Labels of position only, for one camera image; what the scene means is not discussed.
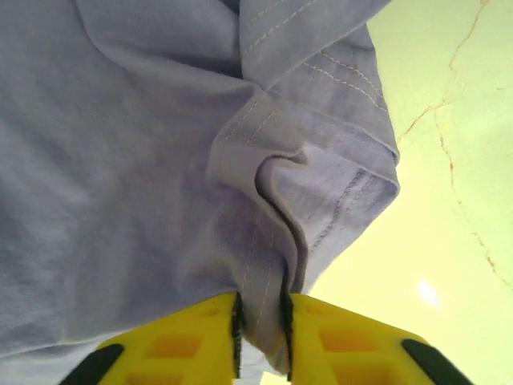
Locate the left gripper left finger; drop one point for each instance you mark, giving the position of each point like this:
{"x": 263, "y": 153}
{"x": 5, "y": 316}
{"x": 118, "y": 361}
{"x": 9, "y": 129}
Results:
{"x": 176, "y": 345}

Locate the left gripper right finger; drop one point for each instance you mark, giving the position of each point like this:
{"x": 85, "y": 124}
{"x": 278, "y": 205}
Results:
{"x": 352, "y": 345}

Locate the purple t-shirt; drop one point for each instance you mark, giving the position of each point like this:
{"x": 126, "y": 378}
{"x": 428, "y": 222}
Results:
{"x": 120, "y": 160}

